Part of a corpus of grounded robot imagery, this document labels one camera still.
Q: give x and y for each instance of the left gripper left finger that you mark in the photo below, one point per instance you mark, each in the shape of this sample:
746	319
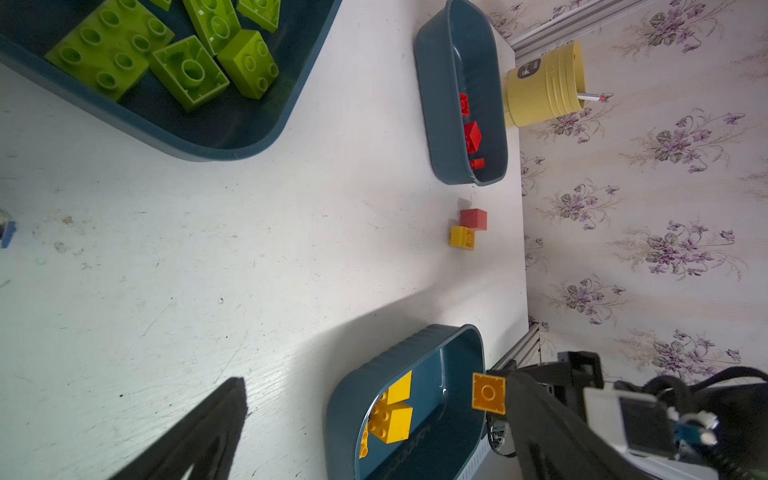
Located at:
201	445

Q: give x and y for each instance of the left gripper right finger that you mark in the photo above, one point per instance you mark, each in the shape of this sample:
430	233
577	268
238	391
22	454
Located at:
552	442

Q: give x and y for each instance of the yellow lego brick front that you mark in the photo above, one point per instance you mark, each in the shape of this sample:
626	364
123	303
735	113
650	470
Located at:
489	394

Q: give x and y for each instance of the small yellow lego brick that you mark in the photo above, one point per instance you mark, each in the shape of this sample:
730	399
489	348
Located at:
390	423

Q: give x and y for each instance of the red lego brick large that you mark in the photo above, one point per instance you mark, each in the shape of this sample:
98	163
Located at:
473	137

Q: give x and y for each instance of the small green lego brick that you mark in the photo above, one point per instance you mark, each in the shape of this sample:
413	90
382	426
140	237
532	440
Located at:
189	73

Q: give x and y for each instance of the small green lego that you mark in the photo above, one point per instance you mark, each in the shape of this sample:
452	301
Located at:
249	64

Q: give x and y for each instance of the long green lego brick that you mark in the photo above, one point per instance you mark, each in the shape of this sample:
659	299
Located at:
109	50

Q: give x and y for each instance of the green lego brick back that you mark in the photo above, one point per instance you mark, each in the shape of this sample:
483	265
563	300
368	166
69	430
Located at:
265	13

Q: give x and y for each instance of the red lego brick back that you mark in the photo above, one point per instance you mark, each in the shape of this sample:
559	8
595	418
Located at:
464	105

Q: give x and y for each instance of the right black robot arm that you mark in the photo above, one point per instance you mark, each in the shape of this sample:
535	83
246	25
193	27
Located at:
736	395

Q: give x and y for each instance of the teal bin front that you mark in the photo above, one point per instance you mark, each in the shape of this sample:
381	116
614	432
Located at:
444	432

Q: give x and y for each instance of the teal bin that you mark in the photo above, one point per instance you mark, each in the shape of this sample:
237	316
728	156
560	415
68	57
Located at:
444	432
230	127
460	89

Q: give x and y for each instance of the marker pen box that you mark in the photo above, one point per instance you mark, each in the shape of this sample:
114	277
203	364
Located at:
7	228

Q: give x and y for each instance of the teal bin back left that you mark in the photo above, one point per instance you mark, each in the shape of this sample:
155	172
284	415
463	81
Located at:
230	127

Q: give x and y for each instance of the yellow pen cup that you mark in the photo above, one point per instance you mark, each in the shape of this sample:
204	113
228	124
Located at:
548	87

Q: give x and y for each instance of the teal bin back right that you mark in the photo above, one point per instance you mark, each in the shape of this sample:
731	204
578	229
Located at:
460	89

